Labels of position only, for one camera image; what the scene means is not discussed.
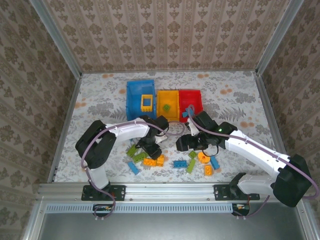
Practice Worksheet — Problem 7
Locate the yellow lego window frame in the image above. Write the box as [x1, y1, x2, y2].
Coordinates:
[140, 94, 154, 113]

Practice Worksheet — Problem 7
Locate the yellow round lego piece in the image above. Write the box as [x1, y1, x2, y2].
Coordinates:
[197, 151, 212, 165]

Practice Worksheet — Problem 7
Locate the yellow plastic bin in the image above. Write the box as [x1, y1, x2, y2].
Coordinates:
[156, 89, 181, 123]

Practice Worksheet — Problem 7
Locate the red plastic bin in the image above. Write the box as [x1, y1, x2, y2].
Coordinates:
[178, 89, 203, 123]

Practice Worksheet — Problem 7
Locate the blue plastic bin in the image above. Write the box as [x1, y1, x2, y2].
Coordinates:
[125, 79, 158, 122]

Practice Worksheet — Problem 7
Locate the floral table cloth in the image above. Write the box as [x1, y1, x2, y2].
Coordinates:
[53, 71, 292, 183]

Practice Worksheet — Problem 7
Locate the grey metal panel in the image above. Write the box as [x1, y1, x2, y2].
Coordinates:
[23, 201, 320, 240]

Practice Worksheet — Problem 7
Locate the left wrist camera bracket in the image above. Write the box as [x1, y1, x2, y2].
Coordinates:
[154, 134, 168, 145]

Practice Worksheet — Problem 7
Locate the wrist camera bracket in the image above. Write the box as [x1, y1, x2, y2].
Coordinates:
[186, 118, 198, 137]
[154, 134, 168, 145]

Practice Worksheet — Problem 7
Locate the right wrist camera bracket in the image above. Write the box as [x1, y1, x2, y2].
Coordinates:
[186, 118, 198, 137]

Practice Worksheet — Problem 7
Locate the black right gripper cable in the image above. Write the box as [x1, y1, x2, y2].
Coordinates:
[199, 143, 220, 157]

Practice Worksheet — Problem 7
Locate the thin aluminium frame rail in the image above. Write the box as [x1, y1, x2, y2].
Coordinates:
[81, 70, 256, 75]

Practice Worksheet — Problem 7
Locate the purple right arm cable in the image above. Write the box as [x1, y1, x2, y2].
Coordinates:
[185, 104, 320, 220]

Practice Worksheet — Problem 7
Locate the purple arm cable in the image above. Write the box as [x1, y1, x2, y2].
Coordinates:
[81, 119, 187, 221]
[185, 104, 320, 220]

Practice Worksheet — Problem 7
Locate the wide aluminium frame rail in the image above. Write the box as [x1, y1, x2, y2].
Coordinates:
[37, 182, 310, 201]

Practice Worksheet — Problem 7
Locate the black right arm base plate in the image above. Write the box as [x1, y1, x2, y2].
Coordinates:
[213, 184, 260, 202]

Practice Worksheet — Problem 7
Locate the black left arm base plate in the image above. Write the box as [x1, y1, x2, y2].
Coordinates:
[81, 184, 126, 202]

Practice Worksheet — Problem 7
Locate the slotted grey cable duct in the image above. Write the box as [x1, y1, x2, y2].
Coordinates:
[45, 203, 251, 214]

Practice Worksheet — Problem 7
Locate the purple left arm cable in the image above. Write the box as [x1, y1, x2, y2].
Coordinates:
[81, 119, 187, 221]

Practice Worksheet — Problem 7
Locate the aluminium frame post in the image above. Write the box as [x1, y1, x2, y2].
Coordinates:
[29, 0, 83, 77]
[255, 0, 305, 77]

